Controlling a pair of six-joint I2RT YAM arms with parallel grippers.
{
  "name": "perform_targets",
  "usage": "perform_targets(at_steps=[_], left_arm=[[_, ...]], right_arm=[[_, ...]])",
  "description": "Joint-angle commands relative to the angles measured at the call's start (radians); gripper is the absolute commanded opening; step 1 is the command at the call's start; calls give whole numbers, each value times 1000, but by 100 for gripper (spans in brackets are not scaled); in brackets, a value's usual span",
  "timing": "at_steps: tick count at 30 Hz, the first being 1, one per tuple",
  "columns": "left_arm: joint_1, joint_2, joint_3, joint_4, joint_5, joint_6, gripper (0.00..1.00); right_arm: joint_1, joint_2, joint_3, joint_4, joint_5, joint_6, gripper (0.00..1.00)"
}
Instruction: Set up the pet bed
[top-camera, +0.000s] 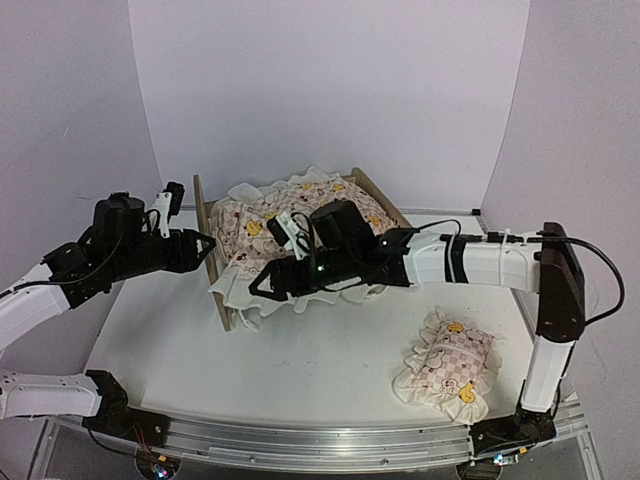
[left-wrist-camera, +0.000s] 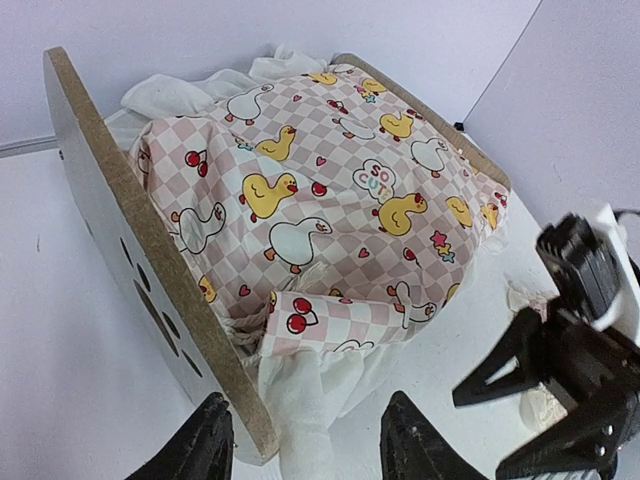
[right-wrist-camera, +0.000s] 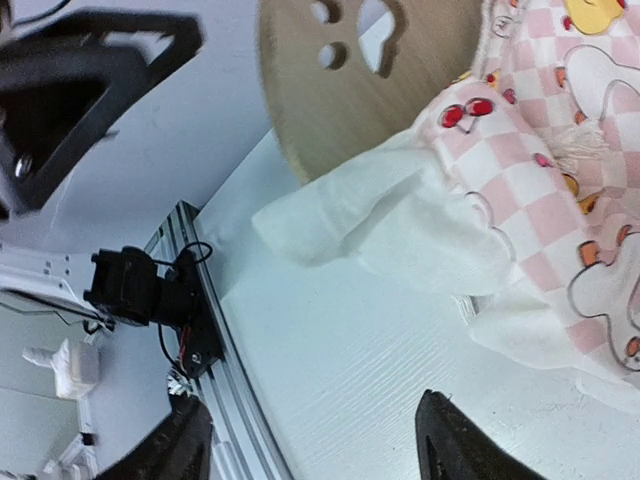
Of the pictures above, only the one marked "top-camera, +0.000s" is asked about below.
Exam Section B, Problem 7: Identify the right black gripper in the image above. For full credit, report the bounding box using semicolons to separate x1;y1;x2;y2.
248;247;356;305

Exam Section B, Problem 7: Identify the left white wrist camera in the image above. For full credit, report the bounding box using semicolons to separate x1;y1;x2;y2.
150;181;185;238

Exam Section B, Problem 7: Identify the wooden pet bed frame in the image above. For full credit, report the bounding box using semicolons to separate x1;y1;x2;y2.
192;167;412;334

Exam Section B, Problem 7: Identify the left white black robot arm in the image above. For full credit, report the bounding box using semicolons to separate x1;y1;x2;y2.
1;182;216;447

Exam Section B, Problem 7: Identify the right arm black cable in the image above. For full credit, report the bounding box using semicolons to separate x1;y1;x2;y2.
289;212;626;326

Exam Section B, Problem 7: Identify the duck print ruffled pillow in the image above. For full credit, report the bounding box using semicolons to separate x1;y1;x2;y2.
392;308;506;426

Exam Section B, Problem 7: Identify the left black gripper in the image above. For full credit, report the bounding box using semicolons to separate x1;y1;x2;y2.
106;228;214;283

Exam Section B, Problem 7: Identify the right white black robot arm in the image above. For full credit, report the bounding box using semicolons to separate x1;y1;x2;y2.
249;201;586;459

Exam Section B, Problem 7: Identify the duck print ruffled bed cover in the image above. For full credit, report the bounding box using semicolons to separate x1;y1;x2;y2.
207;164;401;334

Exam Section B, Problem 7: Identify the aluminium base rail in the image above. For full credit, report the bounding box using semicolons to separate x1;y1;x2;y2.
44;389;601;474

